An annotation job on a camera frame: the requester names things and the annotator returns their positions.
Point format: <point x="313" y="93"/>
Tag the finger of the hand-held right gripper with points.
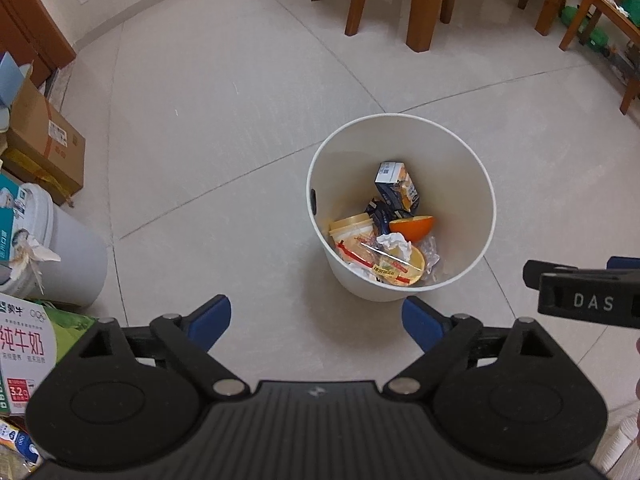
<point x="622" y="263"/>
<point x="532" y="272"/>

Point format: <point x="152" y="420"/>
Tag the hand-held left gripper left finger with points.
<point x="210" y="322"/>

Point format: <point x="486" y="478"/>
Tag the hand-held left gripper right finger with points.
<point x="422" y="325"/>

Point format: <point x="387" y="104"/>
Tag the hollow orange peel cup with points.
<point x="412" y="265"/>

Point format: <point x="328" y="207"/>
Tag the clear plastic bag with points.
<point x="430" y="257"/>

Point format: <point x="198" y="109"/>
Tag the white tissue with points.
<point x="395" y="245"/>

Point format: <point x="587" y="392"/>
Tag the clear wrapper with red label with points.
<point x="370" y="255"/>

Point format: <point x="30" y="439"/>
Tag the orange peel half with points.
<point x="412" y="227"/>

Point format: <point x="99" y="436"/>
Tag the beige milk tea cup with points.
<point x="352" y="232"/>

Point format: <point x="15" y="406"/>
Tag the large blue juice carton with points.
<point x="397" y="185"/>

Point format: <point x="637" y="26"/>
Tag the white plastic trash bin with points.
<point x="345" y="170"/>

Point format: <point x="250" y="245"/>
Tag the white ribbed clothing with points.
<point x="625" y="445"/>

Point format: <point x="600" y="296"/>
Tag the white plastic bucket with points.
<point x="70" y="255"/>

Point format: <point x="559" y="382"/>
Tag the green and white milk box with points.
<point x="30" y="350"/>

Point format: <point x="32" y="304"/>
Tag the torn white paper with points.
<point x="32" y="255"/>

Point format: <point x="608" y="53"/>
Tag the green plastic box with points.
<point x="599" y="41"/>
<point x="570" y="16"/>

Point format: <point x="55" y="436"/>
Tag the teal and white carton box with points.
<point x="10" y="220"/>

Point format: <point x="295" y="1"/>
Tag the box with yellow tape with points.
<point x="35" y="172"/>

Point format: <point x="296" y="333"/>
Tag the brown cardboard box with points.
<point x="45" y="125"/>

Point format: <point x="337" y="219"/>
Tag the wooden dining table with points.
<point x="425" y="10"/>

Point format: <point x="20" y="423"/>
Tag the blue cardboard sheet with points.
<point x="12" y="80"/>

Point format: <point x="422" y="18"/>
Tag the brown wooden cabinet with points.
<point x="35" y="25"/>

